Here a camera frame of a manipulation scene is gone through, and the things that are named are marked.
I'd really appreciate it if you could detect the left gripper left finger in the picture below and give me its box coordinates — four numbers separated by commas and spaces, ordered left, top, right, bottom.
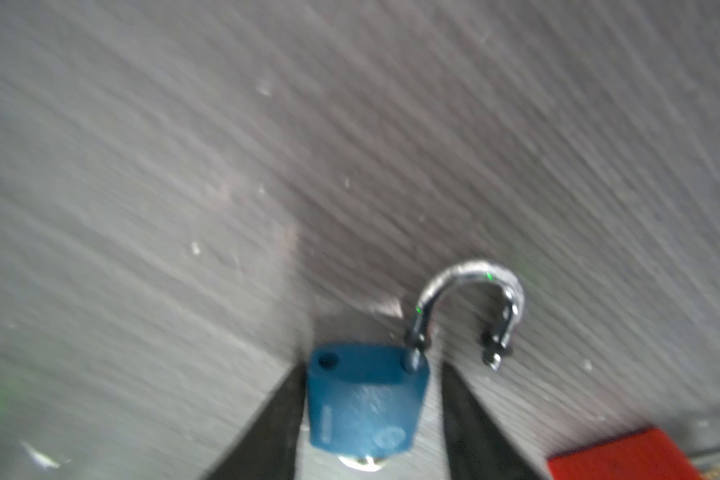
204, 362, 306, 479

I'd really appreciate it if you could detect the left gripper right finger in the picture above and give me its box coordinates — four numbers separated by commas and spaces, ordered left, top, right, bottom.
441, 361, 541, 480

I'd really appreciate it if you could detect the blue padlock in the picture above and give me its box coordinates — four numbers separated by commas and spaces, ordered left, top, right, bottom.
306, 259, 525, 472

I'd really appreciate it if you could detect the red padlock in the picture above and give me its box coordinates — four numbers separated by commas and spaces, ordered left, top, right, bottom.
547, 427, 703, 480

